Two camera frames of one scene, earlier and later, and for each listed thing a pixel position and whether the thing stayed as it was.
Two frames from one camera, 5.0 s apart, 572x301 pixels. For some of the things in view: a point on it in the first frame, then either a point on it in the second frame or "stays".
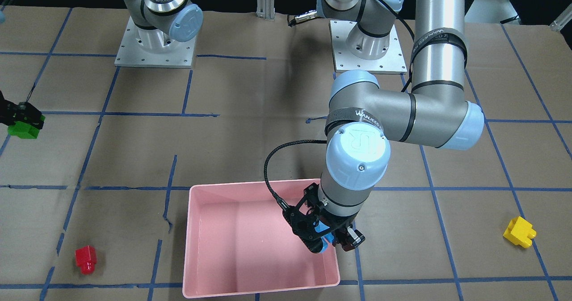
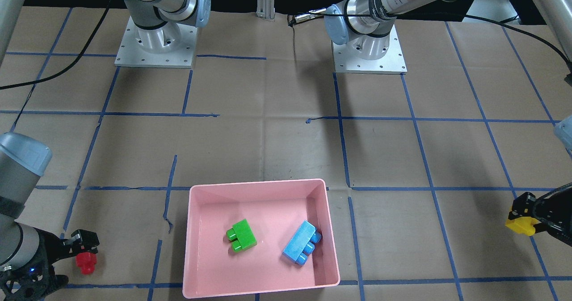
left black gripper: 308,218 → 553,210
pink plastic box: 238,241 stays
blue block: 319,226 → 302,243
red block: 86,258 stays
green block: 24,130 → 242,236
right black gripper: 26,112 → 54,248
